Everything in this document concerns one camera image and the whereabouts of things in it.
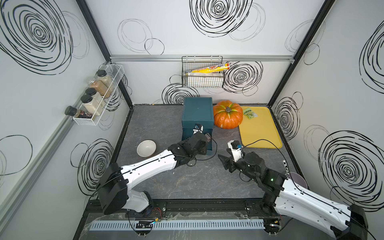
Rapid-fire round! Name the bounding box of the teal drawer cabinet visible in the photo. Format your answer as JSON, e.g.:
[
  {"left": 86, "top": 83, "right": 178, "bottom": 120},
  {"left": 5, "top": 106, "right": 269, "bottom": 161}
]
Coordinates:
[{"left": 181, "top": 97, "right": 214, "bottom": 147}]

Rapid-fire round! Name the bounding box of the black wire wall basket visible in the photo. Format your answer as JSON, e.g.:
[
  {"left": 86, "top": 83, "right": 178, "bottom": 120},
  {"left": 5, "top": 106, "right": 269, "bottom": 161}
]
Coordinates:
[{"left": 182, "top": 56, "right": 224, "bottom": 88}]

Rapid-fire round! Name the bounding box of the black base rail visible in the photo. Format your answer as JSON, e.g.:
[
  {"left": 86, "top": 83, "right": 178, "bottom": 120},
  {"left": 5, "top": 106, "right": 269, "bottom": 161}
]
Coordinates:
[{"left": 85, "top": 197, "right": 326, "bottom": 218}]

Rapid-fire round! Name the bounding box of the yellow tray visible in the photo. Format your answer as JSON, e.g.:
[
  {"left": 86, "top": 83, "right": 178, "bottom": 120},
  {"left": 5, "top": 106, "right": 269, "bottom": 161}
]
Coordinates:
[{"left": 239, "top": 106, "right": 283, "bottom": 149}]

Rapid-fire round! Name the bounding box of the green snack packet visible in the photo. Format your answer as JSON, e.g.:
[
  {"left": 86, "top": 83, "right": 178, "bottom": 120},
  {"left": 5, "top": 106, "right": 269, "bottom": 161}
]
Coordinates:
[{"left": 243, "top": 108, "right": 258, "bottom": 120}]

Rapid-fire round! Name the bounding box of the spice jar brown powder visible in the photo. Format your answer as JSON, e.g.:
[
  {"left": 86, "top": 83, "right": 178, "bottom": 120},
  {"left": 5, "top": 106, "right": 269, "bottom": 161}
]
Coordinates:
[{"left": 90, "top": 70, "right": 114, "bottom": 99}]

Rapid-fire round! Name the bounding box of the clear wall spice shelf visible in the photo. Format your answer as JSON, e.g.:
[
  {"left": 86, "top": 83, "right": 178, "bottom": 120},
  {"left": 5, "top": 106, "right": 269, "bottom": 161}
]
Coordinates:
[{"left": 73, "top": 64, "right": 125, "bottom": 128}]

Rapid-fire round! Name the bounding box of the grey cable duct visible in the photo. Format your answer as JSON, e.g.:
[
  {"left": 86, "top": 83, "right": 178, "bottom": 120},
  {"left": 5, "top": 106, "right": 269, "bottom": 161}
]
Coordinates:
[{"left": 89, "top": 219, "right": 265, "bottom": 231}]

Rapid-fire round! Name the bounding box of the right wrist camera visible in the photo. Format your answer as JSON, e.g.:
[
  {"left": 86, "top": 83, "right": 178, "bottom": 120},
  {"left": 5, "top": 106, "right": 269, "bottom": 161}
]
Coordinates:
[{"left": 228, "top": 140, "right": 244, "bottom": 162}]

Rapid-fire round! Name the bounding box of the small dark spice bottle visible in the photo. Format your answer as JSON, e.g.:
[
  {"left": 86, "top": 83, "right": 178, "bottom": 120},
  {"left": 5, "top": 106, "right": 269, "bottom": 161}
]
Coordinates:
[{"left": 65, "top": 106, "right": 93, "bottom": 119}]

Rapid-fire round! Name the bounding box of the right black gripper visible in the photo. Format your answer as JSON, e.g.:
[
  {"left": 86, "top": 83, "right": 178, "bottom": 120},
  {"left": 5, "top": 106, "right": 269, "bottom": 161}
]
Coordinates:
[{"left": 217, "top": 147, "right": 258, "bottom": 183}]

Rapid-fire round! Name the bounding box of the spice jar white powder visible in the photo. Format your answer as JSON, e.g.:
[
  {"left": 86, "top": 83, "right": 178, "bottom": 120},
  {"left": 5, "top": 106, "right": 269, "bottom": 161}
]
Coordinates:
[{"left": 85, "top": 88, "right": 105, "bottom": 109}]

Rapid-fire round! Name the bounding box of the purple bowl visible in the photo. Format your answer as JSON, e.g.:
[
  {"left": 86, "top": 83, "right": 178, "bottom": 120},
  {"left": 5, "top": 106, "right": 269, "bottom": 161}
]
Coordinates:
[{"left": 290, "top": 172, "right": 308, "bottom": 189}]

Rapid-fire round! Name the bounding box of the yellow snack tube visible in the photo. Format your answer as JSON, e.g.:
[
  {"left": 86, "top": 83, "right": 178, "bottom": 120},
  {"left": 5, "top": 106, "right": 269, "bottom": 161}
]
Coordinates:
[{"left": 188, "top": 63, "right": 230, "bottom": 74}]

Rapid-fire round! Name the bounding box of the metal spoon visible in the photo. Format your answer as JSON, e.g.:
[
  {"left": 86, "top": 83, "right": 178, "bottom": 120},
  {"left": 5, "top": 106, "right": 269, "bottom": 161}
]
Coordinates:
[{"left": 283, "top": 160, "right": 290, "bottom": 178}]

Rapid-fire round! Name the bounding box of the white bowl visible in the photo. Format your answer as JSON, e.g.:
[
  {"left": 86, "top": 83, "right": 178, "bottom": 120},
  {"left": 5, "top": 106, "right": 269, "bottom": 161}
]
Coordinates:
[{"left": 137, "top": 140, "right": 157, "bottom": 158}]

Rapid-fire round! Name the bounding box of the orange pumpkin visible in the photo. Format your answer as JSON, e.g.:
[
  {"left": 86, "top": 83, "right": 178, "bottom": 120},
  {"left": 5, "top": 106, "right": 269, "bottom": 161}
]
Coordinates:
[{"left": 213, "top": 100, "right": 244, "bottom": 130}]

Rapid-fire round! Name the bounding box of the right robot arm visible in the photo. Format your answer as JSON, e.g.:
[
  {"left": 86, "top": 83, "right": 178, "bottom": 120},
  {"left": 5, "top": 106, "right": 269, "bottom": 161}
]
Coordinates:
[{"left": 219, "top": 152, "right": 368, "bottom": 240}]

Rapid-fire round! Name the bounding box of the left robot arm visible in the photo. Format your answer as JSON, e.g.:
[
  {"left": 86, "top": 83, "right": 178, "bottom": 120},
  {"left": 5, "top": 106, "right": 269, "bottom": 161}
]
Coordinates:
[{"left": 96, "top": 132, "right": 210, "bottom": 216}]

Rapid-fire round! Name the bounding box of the spice jar cream powder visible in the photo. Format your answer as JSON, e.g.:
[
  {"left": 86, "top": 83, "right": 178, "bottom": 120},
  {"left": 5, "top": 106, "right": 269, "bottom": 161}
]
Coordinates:
[{"left": 81, "top": 94, "right": 102, "bottom": 116}]

